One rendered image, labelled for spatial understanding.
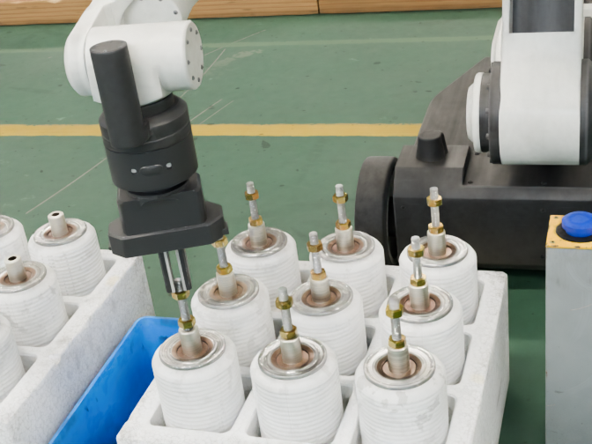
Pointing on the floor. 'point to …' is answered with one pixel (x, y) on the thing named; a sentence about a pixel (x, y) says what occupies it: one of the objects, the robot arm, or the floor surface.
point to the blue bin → (117, 385)
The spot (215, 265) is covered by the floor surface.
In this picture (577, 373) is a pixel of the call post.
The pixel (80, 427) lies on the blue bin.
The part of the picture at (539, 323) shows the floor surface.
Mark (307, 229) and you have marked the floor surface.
